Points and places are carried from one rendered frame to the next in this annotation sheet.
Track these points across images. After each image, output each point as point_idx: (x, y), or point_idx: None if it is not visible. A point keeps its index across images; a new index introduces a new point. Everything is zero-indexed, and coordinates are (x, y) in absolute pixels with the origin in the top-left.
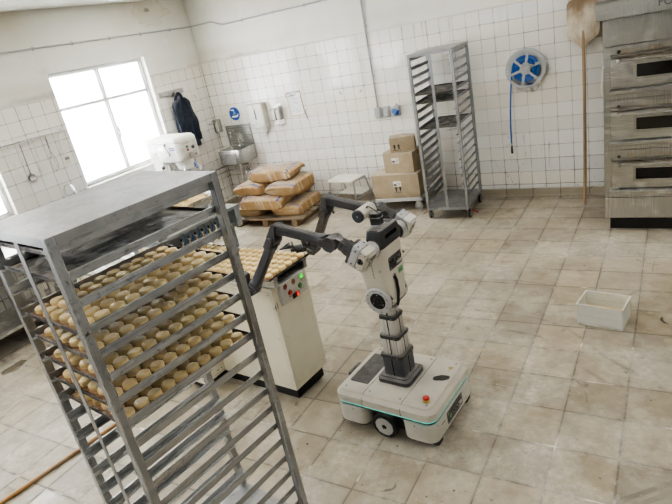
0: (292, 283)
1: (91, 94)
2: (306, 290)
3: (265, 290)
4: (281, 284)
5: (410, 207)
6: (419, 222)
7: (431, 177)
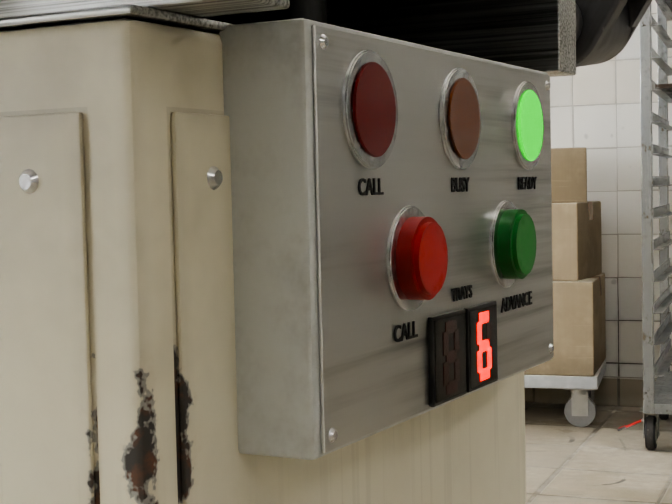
0: (454, 141)
1: None
2: (506, 402)
3: (1, 75)
4: (330, 24)
5: (538, 420)
6: (609, 458)
7: (612, 327)
